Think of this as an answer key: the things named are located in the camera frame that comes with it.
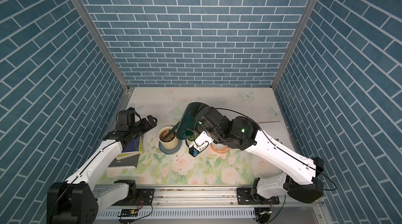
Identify black mounting plate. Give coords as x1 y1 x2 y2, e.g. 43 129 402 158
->
236 187 280 205
113 188 155 207

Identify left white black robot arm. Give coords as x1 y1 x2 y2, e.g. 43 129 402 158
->
46 107 158 224

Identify dark blue patterned book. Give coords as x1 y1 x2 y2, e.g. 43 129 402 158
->
120 136 140 157

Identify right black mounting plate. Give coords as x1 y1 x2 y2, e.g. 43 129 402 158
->
236 187 280 205

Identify white pot orange succulent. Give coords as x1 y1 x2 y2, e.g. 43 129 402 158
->
211 142 228 150

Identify orange round coaster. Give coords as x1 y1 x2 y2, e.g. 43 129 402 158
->
211 142 230 154

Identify dark green watering can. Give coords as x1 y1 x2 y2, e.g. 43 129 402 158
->
162 102 209 141

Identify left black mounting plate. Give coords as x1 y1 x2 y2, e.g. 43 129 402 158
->
113 188 155 207

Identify blue grey round coaster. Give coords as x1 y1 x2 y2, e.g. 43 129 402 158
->
159 140 182 155

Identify small green circuit board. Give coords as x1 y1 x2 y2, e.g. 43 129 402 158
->
118 209 139 218

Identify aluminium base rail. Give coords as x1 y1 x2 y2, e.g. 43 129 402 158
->
94 185 324 209

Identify green pot green succulent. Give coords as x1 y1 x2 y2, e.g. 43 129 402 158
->
185 139 195 147

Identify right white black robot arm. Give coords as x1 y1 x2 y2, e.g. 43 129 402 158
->
189 106 323 204

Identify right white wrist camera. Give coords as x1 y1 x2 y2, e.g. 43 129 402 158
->
189 131 213 157

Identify cream pot red succulent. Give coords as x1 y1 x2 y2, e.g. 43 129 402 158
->
158 126 179 151

